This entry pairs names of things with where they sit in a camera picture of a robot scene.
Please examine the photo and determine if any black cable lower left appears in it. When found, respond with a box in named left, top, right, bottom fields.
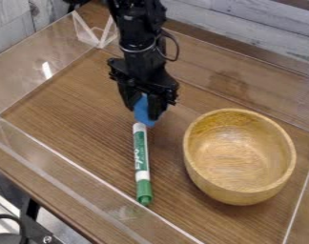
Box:
left=0, top=213, right=27, bottom=244

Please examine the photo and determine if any blue rectangular block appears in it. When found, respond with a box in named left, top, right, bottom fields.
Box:
left=134, top=94, right=156, bottom=128

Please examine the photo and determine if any brown wooden bowl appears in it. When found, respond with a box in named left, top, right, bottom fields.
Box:
left=182, top=109, right=296, bottom=206

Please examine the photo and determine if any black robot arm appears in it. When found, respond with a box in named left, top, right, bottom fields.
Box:
left=104, top=0, right=180, bottom=121

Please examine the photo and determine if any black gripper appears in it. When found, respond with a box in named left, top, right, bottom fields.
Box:
left=107, top=47, right=179, bottom=120

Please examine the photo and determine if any black metal table frame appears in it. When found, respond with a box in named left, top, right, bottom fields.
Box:
left=19, top=198, right=55, bottom=244

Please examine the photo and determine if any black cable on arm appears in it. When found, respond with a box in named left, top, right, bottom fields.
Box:
left=154, top=29, right=180, bottom=63

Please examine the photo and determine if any green white marker pen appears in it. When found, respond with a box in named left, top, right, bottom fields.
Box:
left=132, top=123, right=154, bottom=206

